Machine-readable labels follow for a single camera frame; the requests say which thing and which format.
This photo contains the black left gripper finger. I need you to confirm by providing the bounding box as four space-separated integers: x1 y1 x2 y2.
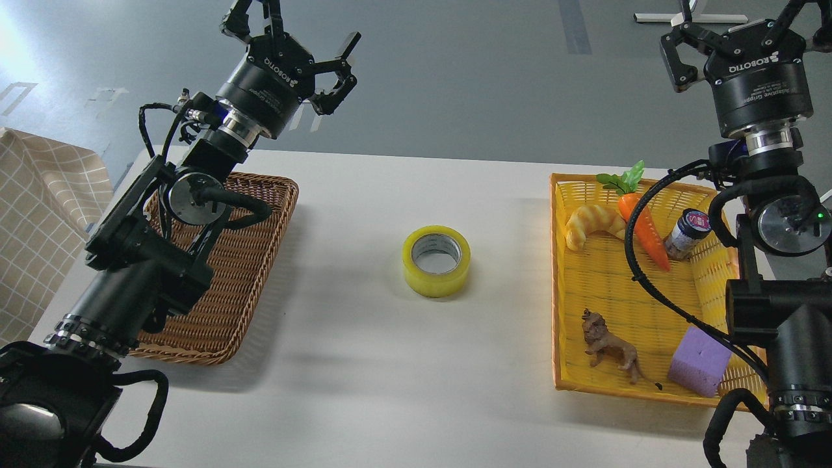
306 31 362 116
220 1 285 46

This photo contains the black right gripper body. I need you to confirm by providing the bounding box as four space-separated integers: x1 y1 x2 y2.
704 19 814 138

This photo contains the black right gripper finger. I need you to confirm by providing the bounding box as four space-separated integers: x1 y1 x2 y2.
760 0 832 53
660 21 732 93

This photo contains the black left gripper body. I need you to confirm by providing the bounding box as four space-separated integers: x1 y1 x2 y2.
216 34 316 139

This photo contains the yellow tape roll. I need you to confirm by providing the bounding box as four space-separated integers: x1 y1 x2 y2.
401 225 472 298

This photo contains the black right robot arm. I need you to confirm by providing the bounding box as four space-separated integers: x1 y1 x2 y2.
625 1 831 467

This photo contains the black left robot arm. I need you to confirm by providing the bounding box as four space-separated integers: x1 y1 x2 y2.
2 1 361 467

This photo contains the white metal stand base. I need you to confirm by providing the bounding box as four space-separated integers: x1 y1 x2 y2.
632 1 749 25

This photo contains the small jar with purple lid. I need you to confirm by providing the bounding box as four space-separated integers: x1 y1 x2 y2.
664 208 711 261

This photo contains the toy carrot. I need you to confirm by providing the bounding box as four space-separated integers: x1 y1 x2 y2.
595 160 671 272

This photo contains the toy croissant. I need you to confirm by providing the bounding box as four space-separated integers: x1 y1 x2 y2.
565 204 626 252

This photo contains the yellow plastic basket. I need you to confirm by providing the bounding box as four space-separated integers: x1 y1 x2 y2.
550 173 739 407

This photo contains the beige checkered cloth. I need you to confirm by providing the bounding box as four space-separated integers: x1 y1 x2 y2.
1 127 113 345

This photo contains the brown wicker basket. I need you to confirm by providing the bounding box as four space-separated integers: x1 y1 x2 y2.
130 172 299 365

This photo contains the brown toy lion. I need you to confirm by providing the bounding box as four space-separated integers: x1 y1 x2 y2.
580 308 651 385

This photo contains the purple foam cube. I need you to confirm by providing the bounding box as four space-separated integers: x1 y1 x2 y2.
668 326 732 398

